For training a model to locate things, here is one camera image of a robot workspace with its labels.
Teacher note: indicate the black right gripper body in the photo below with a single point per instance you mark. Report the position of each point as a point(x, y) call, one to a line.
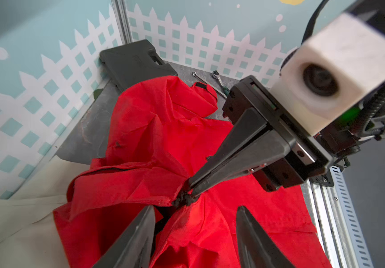
point(307, 158)

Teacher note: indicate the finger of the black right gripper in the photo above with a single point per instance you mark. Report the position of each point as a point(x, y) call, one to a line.
point(238, 153)
point(275, 148)

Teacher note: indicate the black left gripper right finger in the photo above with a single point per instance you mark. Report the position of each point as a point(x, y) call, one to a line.
point(255, 247)

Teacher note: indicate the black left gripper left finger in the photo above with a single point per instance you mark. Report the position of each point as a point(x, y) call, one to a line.
point(133, 248)

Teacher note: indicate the red jacket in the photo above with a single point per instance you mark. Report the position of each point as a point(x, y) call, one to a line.
point(160, 136)

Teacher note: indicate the beige jacket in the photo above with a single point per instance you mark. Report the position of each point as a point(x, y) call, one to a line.
point(28, 235)

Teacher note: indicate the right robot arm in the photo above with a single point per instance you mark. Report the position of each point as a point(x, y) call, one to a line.
point(365, 119)

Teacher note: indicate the long metal wrench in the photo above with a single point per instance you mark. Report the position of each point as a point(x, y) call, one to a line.
point(195, 75)

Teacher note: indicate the black plastic tool case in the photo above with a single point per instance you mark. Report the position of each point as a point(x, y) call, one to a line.
point(133, 63)

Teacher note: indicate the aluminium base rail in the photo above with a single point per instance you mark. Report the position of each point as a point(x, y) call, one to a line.
point(338, 229)

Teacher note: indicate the green handled ratchet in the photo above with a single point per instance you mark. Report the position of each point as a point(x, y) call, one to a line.
point(215, 74)

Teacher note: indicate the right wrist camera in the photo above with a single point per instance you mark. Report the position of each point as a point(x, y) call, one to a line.
point(352, 52)

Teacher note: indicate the aluminium frame post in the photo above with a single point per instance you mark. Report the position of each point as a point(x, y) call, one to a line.
point(120, 11)

